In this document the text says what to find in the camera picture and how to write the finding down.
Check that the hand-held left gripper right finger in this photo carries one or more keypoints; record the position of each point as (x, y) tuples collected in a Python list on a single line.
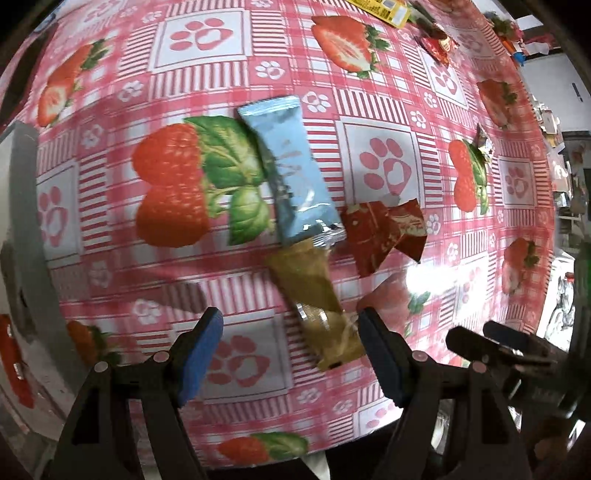
[(378, 350)]

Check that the pile of small boxes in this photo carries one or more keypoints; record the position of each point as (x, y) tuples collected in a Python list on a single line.
[(565, 152)]

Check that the light blue snack packet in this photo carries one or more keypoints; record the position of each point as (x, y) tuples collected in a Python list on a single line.
[(286, 161)]

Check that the grey chair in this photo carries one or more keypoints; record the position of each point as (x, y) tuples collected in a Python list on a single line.
[(27, 258)]

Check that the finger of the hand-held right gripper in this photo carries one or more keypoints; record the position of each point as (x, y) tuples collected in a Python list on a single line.
[(471, 346), (503, 332)]

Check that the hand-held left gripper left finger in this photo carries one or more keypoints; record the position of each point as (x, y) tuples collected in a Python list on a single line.
[(203, 355)]

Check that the small wrapped candy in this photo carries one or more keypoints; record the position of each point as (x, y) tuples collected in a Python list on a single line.
[(482, 141)]

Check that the small flower pot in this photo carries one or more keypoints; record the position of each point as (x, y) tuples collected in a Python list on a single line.
[(505, 26)]

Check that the red twisted candy wrapper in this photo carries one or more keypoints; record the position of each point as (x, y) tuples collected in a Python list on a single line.
[(436, 46)]

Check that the yellow snack packet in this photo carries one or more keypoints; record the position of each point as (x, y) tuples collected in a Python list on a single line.
[(388, 9)]

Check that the red object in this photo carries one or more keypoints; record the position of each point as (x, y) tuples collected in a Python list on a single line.
[(14, 360)]

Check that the golden brown snack packet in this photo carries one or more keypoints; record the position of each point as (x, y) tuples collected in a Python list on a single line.
[(314, 286)]

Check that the blue and orange small items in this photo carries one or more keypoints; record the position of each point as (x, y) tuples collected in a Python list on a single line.
[(516, 50)]

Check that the clear packet of dark block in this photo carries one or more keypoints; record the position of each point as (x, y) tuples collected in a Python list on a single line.
[(422, 21)]

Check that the red brown torn wrapper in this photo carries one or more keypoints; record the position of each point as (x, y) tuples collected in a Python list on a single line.
[(369, 235)]

